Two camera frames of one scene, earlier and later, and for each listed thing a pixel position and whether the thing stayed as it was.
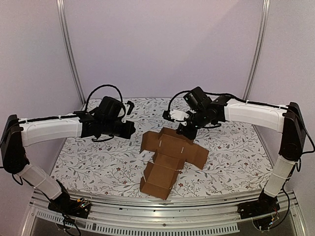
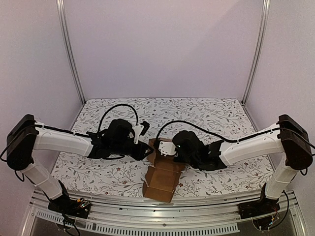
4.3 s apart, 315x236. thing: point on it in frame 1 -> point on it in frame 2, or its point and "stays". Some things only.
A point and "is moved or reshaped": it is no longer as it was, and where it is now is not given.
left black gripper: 130,130 -> 142,148
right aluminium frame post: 262,40 stays
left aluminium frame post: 60,6 stays
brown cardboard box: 173,150 is moved or reshaped
